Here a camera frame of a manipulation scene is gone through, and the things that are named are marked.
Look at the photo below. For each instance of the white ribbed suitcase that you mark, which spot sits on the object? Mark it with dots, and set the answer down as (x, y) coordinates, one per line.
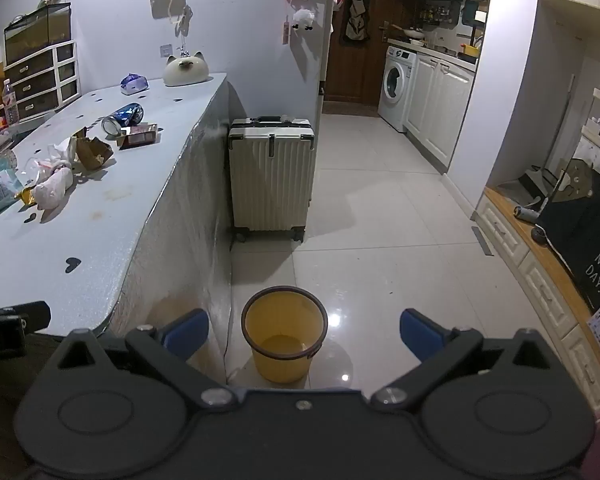
(272, 185)

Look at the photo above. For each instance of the white wall switch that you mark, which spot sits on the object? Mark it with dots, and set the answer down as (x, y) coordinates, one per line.
(165, 50)

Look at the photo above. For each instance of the crumpled white tissue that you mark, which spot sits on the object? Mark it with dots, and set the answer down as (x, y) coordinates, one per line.
(60, 150)

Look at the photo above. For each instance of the yellow plastic waste bin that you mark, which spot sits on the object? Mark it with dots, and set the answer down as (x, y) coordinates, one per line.
(280, 365)

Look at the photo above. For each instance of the white bench cabinet wooden top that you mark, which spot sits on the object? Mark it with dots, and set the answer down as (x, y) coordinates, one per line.
(530, 280)

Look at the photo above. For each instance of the grey hand vacuum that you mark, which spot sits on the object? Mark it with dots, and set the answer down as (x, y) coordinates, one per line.
(527, 212)

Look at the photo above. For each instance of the torn brown paper bag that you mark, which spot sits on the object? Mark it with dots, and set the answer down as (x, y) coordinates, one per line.
(92, 152)

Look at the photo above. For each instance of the white hanging plush toy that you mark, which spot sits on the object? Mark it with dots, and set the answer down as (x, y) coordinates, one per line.
(303, 19)

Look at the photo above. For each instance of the clear plastic bag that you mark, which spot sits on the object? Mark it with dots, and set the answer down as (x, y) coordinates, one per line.
(40, 169)

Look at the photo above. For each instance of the white drawer cabinet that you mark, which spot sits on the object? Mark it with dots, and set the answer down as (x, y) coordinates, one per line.
(35, 85)

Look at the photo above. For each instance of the white kitchen base cabinets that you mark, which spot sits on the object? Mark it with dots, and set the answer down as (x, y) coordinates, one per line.
(440, 105)

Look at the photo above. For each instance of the flat brown box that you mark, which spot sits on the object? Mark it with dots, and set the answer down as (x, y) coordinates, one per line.
(140, 136)

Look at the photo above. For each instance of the silver textured table cover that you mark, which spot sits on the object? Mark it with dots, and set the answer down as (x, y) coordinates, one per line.
(130, 220)

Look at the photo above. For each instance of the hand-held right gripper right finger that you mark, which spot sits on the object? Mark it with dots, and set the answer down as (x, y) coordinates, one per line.
(420, 334)

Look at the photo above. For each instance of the clear plastic bottle red label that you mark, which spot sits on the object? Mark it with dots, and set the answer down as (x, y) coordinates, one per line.
(11, 107)

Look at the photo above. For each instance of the white plastic bag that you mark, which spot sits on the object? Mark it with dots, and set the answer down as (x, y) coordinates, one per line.
(55, 187)

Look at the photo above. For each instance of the white cat-shaped ornament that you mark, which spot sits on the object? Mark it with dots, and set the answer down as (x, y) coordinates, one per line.
(185, 72)

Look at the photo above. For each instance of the black printed cloth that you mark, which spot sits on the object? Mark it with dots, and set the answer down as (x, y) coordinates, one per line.
(580, 240)

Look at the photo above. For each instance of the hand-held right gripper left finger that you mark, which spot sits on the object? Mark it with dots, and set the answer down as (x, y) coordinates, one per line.
(187, 334)

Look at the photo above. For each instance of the brown wooden door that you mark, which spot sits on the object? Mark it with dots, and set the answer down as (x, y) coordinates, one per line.
(360, 70)

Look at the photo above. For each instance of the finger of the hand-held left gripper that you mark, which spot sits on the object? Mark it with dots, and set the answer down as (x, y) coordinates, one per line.
(32, 314)

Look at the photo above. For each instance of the blue patterned tissue pack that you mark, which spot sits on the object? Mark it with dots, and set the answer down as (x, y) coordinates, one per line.
(132, 84)

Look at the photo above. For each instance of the crushed blue can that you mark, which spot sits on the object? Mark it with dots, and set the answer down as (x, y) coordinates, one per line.
(127, 115)

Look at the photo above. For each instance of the grey dustpan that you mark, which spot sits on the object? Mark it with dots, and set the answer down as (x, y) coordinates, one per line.
(535, 180)

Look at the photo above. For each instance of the gold foil wrapper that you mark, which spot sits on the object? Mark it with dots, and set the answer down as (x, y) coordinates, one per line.
(26, 196)

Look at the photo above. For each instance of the glass fish tank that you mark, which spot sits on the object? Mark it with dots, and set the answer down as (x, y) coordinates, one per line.
(35, 35)

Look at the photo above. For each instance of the wok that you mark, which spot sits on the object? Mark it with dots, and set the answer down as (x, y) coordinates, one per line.
(412, 32)

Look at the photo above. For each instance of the white washing machine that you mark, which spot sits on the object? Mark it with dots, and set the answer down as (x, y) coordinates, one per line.
(397, 85)

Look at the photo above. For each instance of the teal plastic packet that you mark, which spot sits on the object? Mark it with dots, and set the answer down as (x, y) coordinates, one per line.
(0, 187)

